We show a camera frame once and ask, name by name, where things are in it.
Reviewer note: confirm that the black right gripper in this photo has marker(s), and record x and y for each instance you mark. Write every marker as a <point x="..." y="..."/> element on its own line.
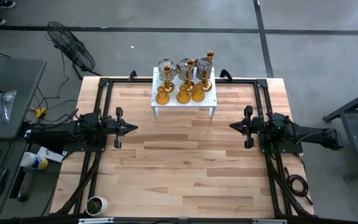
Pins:
<point x="255" y="127"/>

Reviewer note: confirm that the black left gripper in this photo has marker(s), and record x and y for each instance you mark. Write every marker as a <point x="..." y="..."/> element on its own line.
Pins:
<point x="112" y="127"/>

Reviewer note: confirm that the amber ribbed glass candle holder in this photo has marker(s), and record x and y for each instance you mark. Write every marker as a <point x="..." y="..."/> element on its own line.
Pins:
<point x="183" y="98"/>
<point x="198" y="96"/>
<point x="162" y="99"/>

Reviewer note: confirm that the tall brass candlestick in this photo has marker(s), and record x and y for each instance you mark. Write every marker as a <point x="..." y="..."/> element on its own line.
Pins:
<point x="210" y="55"/>

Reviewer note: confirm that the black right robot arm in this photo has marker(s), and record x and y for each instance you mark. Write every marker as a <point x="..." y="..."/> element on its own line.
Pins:
<point x="315" y="137"/>

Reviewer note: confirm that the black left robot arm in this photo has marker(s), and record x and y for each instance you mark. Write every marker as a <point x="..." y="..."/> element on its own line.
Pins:
<point x="61" y="132"/>

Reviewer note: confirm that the white perforated metal shelf riser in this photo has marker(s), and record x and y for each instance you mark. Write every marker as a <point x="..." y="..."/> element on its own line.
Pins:
<point x="208" y="104"/>

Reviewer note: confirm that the black hook clamp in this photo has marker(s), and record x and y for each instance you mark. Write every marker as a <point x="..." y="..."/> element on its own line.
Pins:
<point x="226" y="74"/>
<point x="132" y="75"/>

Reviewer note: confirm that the white paper sheet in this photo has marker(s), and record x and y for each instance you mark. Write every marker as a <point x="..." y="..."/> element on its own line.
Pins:
<point x="53" y="154"/>

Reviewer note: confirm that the black beam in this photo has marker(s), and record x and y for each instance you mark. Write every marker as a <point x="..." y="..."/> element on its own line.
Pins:
<point x="47" y="147"/>

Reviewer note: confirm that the small plant in white pot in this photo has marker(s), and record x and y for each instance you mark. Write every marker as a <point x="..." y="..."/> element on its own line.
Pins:
<point x="97" y="206"/>

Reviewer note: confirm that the silver aluminium extrusion bar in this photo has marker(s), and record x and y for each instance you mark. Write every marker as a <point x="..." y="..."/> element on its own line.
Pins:
<point x="96" y="220"/>
<point x="269" y="221"/>

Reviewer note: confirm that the spray bottle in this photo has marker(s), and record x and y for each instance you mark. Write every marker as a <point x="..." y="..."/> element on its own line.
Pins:
<point x="33" y="160"/>

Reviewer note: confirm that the grey desk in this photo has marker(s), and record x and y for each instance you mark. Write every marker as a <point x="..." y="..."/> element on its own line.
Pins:
<point x="12" y="174"/>
<point x="17" y="81"/>

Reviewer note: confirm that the clear plastic bag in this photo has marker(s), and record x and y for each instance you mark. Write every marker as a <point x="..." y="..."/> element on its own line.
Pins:
<point x="4" y="107"/>

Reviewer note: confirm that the black caster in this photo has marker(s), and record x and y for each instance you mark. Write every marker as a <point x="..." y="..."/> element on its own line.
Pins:
<point x="21" y="197"/>

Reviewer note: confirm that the black aluminium rig frame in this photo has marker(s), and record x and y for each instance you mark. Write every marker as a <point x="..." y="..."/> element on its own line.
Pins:
<point x="241" y="81"/>

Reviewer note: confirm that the dark grey metal table frame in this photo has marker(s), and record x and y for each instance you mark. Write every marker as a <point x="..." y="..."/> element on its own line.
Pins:
<point x="357" y="149"/>

